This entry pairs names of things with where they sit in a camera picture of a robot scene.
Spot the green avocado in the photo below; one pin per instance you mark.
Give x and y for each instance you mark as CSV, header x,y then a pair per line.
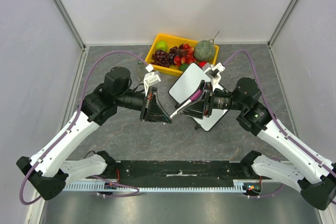
x,y
183,67

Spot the green netted melon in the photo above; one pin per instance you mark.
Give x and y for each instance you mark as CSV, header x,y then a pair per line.
x,y
204,51

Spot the aluminium frame post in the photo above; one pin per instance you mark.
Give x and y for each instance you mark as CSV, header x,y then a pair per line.
x,y
282,22
69,23

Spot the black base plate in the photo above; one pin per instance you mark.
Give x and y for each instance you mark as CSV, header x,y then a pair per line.
x,y
178,174

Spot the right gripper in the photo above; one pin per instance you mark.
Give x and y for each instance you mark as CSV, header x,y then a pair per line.
x,y
206,102

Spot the magenta marker cap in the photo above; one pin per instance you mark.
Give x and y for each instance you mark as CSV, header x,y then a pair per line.
x,y
196,95

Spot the red cherry bunch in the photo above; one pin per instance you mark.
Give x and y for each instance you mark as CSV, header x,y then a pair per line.
x,y
183,55

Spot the right aluminium frame post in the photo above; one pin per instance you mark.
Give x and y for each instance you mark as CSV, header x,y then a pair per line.
x,y
282,22

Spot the small whiteboard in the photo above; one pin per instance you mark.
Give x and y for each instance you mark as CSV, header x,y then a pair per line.
x,y
186,85

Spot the white marker pen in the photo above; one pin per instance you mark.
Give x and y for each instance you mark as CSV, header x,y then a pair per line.
x,y
183,105

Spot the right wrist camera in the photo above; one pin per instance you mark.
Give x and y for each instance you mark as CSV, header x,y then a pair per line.
x,y
214,73

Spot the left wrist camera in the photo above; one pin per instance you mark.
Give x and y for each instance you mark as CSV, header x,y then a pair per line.
x,y
151,78

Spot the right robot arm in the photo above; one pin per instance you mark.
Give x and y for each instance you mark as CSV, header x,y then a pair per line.
x,y
309,173

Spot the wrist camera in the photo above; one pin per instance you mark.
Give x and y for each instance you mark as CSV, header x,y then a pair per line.
x,y
214,73
151,78

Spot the left aluminium frame post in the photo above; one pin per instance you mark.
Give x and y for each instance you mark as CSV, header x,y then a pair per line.
x,y
69,23

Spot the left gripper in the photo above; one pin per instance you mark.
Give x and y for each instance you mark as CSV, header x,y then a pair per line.
x,y
155,112

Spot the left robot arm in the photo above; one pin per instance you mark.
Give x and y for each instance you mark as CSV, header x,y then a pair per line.
x,y
49,171

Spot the yellow plastic bin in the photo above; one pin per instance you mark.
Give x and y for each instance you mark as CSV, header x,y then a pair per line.
x,y
171,42

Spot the purple grape bunch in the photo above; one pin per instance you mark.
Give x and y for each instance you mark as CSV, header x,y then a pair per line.
x,y
163,58

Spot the red apple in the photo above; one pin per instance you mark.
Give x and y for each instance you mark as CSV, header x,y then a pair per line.
x,y
202,64

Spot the green apple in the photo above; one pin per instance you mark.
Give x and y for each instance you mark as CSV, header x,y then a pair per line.
x,y
161,45

